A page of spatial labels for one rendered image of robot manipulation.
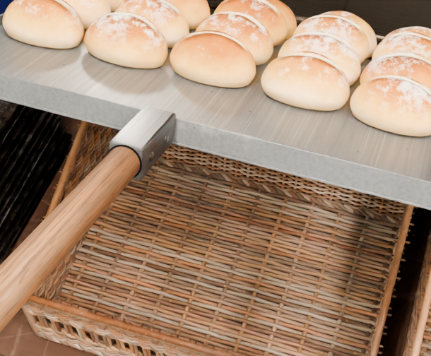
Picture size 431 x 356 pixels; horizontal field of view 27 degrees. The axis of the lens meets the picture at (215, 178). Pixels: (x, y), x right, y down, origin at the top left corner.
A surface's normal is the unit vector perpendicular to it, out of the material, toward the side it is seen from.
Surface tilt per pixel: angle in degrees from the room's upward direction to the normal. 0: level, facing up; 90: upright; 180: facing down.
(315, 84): 38
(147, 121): 29
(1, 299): 44
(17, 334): 0
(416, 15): 70
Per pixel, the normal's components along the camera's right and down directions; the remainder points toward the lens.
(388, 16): -0.33, 0.55
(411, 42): -0.15, -0.41
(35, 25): -0.16, 0.12
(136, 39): 0.07, 0.02
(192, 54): -0.43, -0.03
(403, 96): -0.15, -0.20
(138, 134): 0.13, -0.87
